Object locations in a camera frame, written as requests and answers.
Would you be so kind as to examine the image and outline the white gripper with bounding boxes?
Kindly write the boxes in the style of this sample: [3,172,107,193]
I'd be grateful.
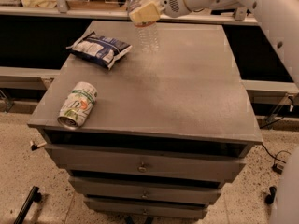
[128,0,215,25]

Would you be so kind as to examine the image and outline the clear plastic water bottle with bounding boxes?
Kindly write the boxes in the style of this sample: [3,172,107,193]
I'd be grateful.
[127,0,159,52]

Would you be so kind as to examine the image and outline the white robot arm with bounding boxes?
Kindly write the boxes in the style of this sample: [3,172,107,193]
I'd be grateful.
[129,0,299,86]

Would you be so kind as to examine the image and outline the blue white chip bag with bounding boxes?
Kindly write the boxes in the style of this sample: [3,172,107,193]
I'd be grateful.
[66,32,132,70]

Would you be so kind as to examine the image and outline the white green soda can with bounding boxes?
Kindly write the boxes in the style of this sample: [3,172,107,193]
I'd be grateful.
[57,81,97,130]

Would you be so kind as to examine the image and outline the grey drawer cabinet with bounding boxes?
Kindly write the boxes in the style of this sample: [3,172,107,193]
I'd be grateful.
[30,21,263,210]

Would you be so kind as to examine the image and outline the top grey drawer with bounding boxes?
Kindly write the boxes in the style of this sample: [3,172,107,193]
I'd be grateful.
[45,144,245,182]

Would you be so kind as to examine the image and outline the grey drawer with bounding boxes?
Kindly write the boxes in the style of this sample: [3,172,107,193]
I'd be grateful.
[45,144,245,182]
[83,197,207,220]
[69,176,221,204]

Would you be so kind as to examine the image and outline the middle grey drawer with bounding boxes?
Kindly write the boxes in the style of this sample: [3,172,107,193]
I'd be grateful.
[69,176,221,204]

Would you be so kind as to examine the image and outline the bottom grey drawer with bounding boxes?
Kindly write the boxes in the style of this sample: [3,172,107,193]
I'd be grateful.
[83,197,207,220]

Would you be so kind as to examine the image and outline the black left base leg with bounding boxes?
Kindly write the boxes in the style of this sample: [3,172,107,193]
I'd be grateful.
[13,186,42,224]

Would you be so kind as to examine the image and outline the black base leg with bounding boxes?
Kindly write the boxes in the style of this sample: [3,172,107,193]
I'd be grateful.
[13,186,42,224]
[264,186,277,204]

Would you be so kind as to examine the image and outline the black right base leg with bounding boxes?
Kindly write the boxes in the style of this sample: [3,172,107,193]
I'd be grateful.
[264,186,277,204]

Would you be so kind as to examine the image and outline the grey metal shelf rail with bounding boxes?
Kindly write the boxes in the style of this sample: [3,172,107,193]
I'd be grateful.
[0,0,260,27]

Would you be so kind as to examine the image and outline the small side handle peg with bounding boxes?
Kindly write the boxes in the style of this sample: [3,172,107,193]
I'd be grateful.
[30,141,46,151]

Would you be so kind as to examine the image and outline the black power adapter with cable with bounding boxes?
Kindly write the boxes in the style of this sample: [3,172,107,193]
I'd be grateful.
[263,145,289,175]

